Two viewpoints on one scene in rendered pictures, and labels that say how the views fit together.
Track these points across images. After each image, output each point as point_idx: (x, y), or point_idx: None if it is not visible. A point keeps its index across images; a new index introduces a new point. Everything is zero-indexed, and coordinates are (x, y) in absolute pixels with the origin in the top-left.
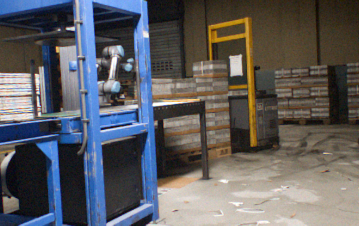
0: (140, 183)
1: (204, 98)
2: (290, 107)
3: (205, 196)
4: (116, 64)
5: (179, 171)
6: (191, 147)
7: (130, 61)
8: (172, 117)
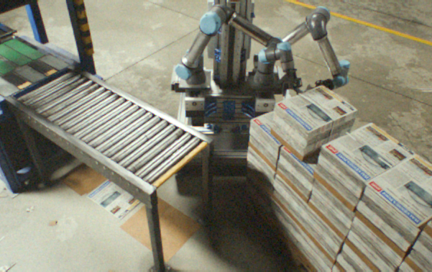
0: (34, 163)
1: (372, 238)
2: None
3: (62, 247)
4: (195, 40)
5: (231, 244)
6: (310, 260)
7: (276, 48)
8: (68, 152)
